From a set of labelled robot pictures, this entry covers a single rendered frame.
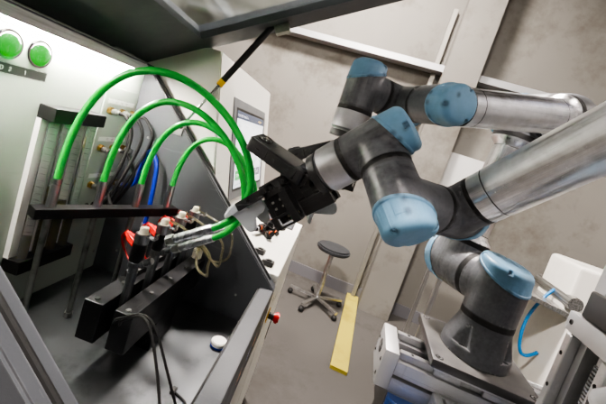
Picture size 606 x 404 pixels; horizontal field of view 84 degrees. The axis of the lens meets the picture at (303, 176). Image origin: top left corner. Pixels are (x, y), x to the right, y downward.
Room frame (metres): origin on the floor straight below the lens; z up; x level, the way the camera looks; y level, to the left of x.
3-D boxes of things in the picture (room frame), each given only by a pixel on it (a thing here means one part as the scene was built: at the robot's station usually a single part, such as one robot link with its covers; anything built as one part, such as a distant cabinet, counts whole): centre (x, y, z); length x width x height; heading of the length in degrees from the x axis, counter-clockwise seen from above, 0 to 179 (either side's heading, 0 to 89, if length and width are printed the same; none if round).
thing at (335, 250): (2.96, -0.44, 0.28); 0.53 x 0.51 x 0.57; 167
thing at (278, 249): (1.32, 0.06, 0.96); 0.70 x 0.22 x 0.03; 176
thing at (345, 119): (0.73, -0.06, 1.45); 0.08 x 0.08 x 0.05
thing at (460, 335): (0.76, -0.51, 1.09); 0.15 x 0.15 x 0.10
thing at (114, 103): (0.89, 0.50, 1.20); 0.13 x 0.03 x 0.31; 176
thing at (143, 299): (0.75, 0.25, 0.91); 0.34 x 0.10 x 0.15; 176
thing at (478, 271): (0.76, -0.51, 1.20); 0.13 x 0.12 x 0.14; 21
